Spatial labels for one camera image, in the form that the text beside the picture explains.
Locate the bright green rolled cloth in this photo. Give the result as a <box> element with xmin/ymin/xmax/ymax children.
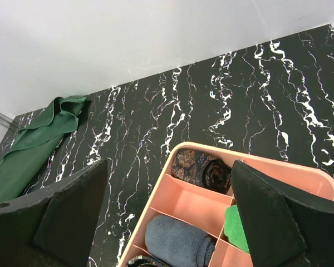
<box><xmin>223</xmin><ymin>205</ymin><xmax>250</xmax><ymax>254</ymax></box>

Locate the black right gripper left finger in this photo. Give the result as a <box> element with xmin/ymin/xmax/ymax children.
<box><xmin>0</xmin><ymin>160</ymin><xmax>108</xmax><ymax>266</ymax></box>

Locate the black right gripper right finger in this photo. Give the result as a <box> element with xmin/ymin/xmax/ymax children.
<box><xmin>231</xmin><ymin>160</ymin><xmax>334</xmax><ymax>266</ymax></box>

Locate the patterned rolled tie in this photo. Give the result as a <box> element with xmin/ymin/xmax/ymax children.
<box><xmin>126</xmin><ymin>255</ymin><xmax>164</xmax><ymax>267</ymax></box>

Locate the dark paisley rolled tie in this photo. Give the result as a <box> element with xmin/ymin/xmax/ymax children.
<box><xmin>171</xmin><ymin>149</ymin><xmax>232</xmax><ymax>194</ymax></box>

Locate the pink divided organizer box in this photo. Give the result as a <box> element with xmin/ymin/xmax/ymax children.
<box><xmin>118</xmin><ymin>142</ymin><xmax>334</xmax><ymax>266</ymax></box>

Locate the grey-blue rolled towel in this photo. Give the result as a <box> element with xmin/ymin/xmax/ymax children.
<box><xmin>145</xmin><ymin>215</ymin><xmax>215</xmax><ymax>266</ymax></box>

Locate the dark green cloth napkin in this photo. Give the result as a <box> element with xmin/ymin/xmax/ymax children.
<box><xmin>0</xmin><ymin>96</ymin><xmax>87</xmax><ymax>203</ymax></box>

